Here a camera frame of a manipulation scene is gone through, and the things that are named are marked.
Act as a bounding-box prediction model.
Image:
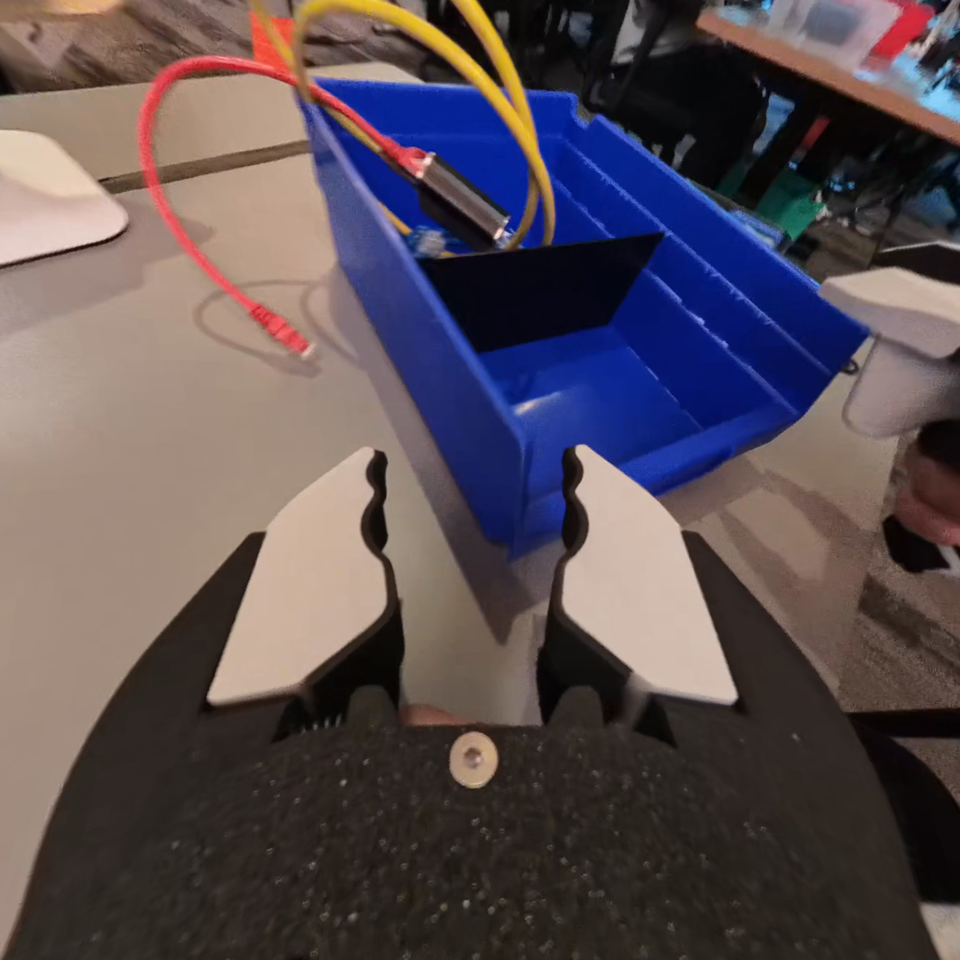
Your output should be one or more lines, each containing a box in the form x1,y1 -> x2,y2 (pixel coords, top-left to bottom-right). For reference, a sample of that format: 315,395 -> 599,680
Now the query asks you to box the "black ethernet adapter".
408,152 -> 513,252

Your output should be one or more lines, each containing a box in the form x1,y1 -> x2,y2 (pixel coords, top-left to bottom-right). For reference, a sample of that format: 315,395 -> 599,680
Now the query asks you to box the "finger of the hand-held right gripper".
819,268 -> 960,360

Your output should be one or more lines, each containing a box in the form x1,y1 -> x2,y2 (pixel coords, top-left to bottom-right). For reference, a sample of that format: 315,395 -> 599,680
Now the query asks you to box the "yellow ethernet cable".
247,0 -> 558,252

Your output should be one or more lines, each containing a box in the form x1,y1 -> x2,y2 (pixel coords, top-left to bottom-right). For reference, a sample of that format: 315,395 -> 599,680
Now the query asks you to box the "clear plastic container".
765,0 -> 901,65

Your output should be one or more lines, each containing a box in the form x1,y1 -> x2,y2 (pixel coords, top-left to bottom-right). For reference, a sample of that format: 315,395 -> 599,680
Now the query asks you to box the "person's right hand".
896,450 -> 960,547

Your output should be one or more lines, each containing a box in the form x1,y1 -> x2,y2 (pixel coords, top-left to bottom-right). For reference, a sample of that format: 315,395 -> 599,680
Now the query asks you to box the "white monitor stand base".
0,129 -> 130,267

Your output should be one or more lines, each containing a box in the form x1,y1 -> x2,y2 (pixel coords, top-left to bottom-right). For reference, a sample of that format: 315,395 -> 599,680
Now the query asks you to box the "black bin divider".
418,232 -> 666,354

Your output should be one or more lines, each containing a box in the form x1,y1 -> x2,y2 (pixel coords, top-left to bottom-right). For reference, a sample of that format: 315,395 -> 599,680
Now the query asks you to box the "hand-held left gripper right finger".
536,444 -> 740,729

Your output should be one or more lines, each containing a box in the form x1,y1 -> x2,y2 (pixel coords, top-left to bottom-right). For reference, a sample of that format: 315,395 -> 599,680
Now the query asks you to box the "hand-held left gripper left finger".
204,447 -> 406,708

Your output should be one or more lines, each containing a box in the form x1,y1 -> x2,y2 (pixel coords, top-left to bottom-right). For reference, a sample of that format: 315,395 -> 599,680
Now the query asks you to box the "wooden table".
696,6 -> 960,145

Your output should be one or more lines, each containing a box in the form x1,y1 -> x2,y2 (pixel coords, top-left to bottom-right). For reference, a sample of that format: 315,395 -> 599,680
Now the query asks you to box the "blue storage bin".
300,75 -> 871,564

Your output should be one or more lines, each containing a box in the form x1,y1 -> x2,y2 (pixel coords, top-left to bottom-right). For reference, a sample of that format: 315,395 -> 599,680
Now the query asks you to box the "red ethernet cable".
138,56 -> 436,361

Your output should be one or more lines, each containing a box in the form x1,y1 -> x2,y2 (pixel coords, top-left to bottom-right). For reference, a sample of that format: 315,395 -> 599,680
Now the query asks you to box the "green box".
756,168 -> 826,243

